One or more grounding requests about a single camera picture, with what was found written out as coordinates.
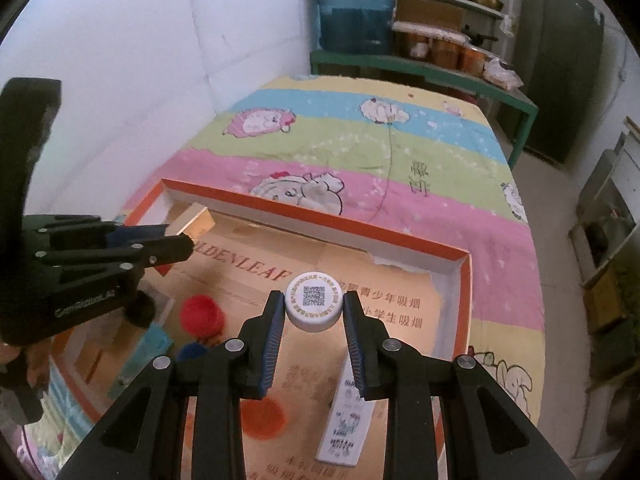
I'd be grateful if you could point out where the white plastic bag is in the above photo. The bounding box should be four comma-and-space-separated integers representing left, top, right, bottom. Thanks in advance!
482, 57, 524, 90

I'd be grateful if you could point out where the small gold box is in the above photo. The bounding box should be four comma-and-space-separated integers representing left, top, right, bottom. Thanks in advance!
160, 203, 216, 277

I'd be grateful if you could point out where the black pan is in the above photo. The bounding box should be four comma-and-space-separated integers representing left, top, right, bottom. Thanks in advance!
462, 23, 500, 44

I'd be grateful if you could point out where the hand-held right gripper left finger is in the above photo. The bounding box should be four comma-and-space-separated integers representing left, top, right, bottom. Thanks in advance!
57, 289, 287, 480

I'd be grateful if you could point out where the blue water jug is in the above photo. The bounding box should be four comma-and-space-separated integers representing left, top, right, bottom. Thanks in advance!
313, 0, 399, 56

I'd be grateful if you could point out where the shallow orange-rimmed cardboard tray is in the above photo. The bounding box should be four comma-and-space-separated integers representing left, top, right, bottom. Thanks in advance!
52, 177, 473, 480

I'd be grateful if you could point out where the orange food jar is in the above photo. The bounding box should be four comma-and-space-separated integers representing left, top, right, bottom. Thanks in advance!
430, 35, 461, 69
457, 45, 486, 75
407, 30, 434, 59

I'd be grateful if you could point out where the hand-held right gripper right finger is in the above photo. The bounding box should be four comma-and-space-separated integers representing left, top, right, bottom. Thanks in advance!
342, 292, 576, 480

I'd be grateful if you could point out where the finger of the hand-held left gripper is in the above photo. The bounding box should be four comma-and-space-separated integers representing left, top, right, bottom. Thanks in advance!
39, 234, 196, 282
25, 214, 171, 254

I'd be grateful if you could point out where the plain orange bottle cap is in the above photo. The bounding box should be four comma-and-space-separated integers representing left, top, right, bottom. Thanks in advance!
241, 395, 289, 440

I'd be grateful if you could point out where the person's left hand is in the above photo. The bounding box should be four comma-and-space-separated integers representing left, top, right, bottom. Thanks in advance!
0, 339, 57, 387

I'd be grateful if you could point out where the brown cardboard box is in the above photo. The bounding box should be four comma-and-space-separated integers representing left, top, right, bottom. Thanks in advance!
394, 0, 466, 31

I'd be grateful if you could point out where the white bottle cap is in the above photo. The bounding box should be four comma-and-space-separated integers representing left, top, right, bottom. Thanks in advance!
284, 270, 346, 334

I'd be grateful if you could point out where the light blue packet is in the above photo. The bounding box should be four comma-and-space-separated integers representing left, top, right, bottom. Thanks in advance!
122, 324, 174, 387

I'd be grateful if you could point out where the green bench table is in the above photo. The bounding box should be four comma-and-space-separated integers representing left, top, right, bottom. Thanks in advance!
309, 49, 540, 169

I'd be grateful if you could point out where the white printed rectangular box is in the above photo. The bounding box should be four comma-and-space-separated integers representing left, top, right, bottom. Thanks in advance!
315, 352, 386, 467

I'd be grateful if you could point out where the dark green fridge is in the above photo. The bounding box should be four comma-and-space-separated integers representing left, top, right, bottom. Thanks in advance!
497, 0, 606, 164

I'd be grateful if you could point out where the grey kitchen counter cabinet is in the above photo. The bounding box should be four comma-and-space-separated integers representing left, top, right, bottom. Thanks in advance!
569, 117, 640, 377

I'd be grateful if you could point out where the red bottle cap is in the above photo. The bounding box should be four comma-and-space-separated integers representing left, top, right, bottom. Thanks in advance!
179, 295, 226, 336

